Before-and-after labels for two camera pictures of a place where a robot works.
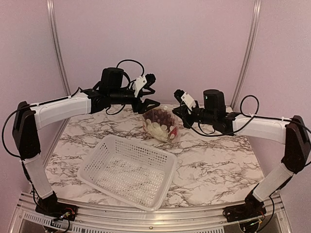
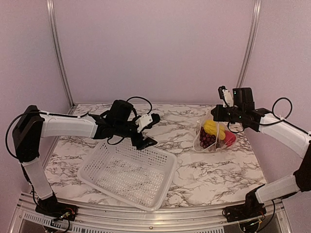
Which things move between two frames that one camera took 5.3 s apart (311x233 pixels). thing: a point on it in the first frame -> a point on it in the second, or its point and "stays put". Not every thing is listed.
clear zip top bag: x=161 y=123 -> x=212 y=136
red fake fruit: x=174 y=131 -> x=230 y=139
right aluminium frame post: x=257 y=10 stays put
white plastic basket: x=138 y=173 stays put
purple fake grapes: x=159 y=116 -> x=206 y=140
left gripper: x=141 y=107 -> x=144 y=143
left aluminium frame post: x=51 y=10 stays put
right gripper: x=182 y=112 -> x=218 y=116
